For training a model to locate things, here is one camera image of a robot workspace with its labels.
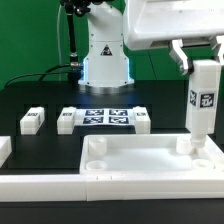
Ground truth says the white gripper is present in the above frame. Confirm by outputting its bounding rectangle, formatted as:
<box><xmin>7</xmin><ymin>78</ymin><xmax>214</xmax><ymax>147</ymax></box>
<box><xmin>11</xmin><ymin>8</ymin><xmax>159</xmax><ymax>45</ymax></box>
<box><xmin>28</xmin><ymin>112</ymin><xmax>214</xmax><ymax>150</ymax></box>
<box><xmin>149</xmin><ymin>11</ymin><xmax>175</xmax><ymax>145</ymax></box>
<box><xmin>123</xmin><ymin>0</ymin><xmax>224</xmax><ymax>75</ymax></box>

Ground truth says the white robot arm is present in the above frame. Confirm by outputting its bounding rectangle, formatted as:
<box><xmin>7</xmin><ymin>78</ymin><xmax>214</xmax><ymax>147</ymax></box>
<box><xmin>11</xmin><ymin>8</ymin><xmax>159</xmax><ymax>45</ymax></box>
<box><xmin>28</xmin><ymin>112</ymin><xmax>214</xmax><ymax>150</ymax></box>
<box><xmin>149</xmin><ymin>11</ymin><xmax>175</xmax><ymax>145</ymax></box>
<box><xmin>76</xmin><ymin>0</ymin><xmax>224</xmax><ymax>93</ymax></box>

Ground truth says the white desk tabletop panel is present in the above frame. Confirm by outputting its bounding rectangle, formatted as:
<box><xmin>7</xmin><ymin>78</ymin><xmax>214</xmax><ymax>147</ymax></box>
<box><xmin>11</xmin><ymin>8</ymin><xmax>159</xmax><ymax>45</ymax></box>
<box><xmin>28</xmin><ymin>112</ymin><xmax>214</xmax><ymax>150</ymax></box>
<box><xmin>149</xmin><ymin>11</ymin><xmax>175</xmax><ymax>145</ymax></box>
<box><xmin>80</xmin><ymin>134</ymin><xmax>224</xmax><ymax>174</ymax></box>

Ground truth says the fiducial marker sheet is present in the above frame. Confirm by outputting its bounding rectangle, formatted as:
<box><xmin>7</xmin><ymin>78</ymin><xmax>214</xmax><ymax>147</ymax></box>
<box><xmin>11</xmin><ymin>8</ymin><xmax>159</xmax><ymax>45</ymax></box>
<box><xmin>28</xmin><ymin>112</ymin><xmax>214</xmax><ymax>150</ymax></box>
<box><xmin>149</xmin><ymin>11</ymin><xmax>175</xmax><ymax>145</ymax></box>
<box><xmin>75</xmin><ymin>108</ymin><xmax>134</xmax><ymax>126</ymax></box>

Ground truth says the white L-shaped obstacle fence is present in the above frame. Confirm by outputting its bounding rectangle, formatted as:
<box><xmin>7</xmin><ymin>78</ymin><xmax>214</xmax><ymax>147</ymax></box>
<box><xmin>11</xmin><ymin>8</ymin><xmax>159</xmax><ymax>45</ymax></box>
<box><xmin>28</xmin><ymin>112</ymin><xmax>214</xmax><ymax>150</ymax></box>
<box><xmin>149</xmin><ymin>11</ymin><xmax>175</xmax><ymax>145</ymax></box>
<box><xmin>0</xmin><ymin>135</ymin><xmax>224</xmax><ymax>203</ymax></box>

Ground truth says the black cable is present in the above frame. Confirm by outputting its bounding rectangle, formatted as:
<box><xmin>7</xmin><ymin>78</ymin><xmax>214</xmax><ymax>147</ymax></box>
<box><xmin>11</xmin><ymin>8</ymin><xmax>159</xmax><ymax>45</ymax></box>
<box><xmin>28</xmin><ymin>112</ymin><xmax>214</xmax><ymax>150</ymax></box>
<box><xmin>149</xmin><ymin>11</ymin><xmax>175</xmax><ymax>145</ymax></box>
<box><xmin>4</xmin><ymin>64</ymin><xmax>73</xmax><ymax>88</ymax></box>

